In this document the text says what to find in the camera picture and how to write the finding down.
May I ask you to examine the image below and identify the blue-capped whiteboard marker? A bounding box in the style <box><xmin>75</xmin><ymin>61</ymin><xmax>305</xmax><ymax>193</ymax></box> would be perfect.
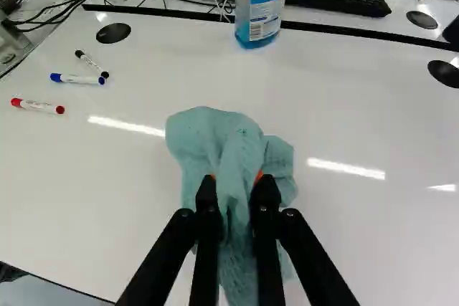
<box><xmin>49</xmin><ymin>72</ymin><xmax>108</xmax><ymax>87</ymax></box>

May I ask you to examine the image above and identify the white table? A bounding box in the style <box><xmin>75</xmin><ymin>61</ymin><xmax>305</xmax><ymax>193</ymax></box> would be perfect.
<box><xmin>0</xmin><ymin>4</ymin><xmax>459</xmax><ymax>306</ymax></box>

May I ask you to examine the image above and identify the blue liquid spray bottle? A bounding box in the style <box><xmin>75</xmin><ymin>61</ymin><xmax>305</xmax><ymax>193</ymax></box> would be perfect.
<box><xmin>234</xmin><ymin>0</ymin><xmax>288</xmax><ymax>50</ymax></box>

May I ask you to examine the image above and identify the red-capped whiteboard marker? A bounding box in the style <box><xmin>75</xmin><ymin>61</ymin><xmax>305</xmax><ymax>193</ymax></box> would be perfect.
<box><xmin>9</xmin><ymin>97</ymin><xmax>66</xmax><ymax>115</ymax></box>

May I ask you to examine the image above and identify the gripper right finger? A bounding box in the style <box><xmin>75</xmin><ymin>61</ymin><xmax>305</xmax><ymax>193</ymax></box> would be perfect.
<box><xmin>247</xmin><ymin>168</ymin><xmax>360</xmax><ymax>306</ymax></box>

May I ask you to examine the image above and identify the black-capped whiteboard marker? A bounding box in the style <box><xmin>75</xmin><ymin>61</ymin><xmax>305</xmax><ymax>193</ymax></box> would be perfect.
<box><xmin>74</xmin><ymin>49</ymin><xmax>110</xmax><ymax>80</ymax></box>

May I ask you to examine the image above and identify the green towel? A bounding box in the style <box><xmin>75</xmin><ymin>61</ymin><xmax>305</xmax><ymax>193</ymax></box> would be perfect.
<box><xmin>164</xmin><ymin>105</ymin><xmax>300</xmax><ymax>306</ymax></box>

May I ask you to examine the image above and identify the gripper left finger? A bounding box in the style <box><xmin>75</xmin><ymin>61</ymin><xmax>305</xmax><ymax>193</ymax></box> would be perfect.
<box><xmin>115</xmin><ymin>168</ymin><xmax>226</xmax><ymax>306</ymax></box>

